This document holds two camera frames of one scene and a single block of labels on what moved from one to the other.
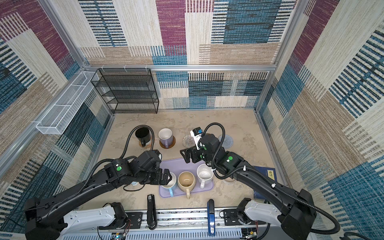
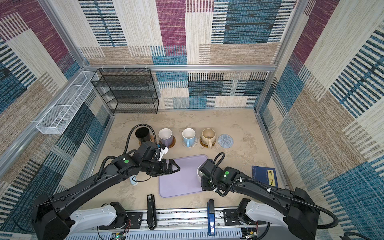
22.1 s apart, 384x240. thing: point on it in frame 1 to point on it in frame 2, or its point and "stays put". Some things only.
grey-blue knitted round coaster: x=227 y=142 stays put
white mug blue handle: x=172 y=184 to x=189 y=136
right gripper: x=193 y=151 to x=204 y=184
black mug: x=144 y=135 stays put
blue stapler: x=210 y=209 stays put
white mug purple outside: x=165 y=135 stays put
